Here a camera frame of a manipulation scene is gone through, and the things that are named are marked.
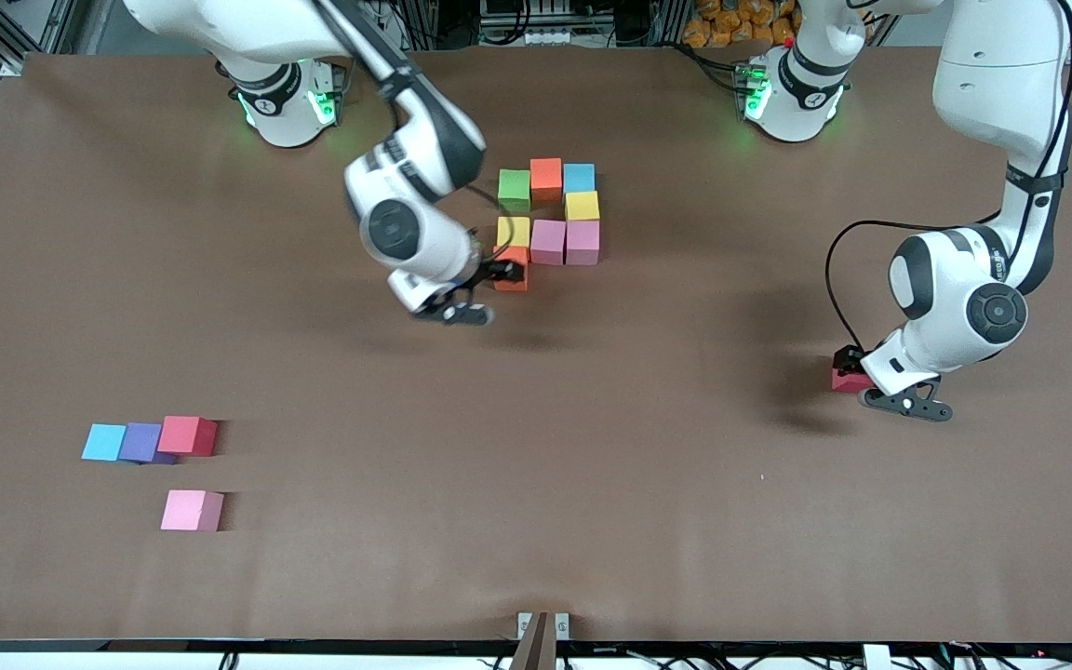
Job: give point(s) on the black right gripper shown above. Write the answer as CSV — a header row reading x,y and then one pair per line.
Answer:
x,y
484,272

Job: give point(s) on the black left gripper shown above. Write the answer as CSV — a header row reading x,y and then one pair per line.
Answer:
x,y
845,357

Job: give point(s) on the orange foam block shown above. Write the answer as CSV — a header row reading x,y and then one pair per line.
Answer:
x,y
512,287
545,179

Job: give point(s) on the red foam block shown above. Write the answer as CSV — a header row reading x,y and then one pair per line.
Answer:
x,y
848,381
184,435

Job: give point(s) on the yellow foam block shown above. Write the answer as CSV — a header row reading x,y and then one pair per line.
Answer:
x,y
582,206
515,231

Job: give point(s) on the pink foam block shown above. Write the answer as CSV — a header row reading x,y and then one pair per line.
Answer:
x,y
547,241
582,242
190,509

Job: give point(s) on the green foam block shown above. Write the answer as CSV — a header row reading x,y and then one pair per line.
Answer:
x,y
514,189

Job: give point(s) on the light blue foam block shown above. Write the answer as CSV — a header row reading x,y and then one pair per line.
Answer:
x,y
104,443
578,177

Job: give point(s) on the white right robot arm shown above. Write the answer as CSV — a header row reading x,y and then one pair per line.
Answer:
x,y
406,223

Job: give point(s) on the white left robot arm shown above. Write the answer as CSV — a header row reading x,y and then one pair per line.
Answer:
x,y
964,298

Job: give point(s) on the brown table cover sheet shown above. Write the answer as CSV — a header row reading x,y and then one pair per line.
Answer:
x,y
536,521

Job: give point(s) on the aluminium equipment rack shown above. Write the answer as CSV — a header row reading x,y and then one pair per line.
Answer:
x,y
536,19

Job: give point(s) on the small white box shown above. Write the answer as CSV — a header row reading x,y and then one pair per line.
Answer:
x,y
876,659

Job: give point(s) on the pile of orange objects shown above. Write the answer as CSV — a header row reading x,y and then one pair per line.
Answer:
x,y
731,23

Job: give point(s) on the purple foam block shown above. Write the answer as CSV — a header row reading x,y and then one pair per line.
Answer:
x,y
140,441

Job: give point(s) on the small metal bracket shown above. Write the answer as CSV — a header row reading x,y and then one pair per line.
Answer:
x,y
524,625

